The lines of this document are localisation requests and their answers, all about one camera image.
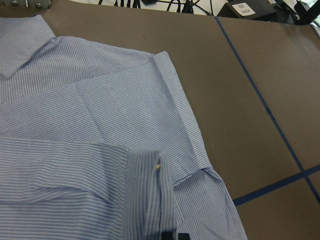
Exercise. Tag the light blue striped shirt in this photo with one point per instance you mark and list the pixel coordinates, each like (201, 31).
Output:
(99, 142)

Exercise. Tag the black labelled box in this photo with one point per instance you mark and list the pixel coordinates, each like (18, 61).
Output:
(260, 10)

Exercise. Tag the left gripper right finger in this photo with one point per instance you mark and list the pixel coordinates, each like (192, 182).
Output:
(183, 236)

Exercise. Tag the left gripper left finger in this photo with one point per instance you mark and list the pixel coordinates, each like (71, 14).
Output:
(168, 235)

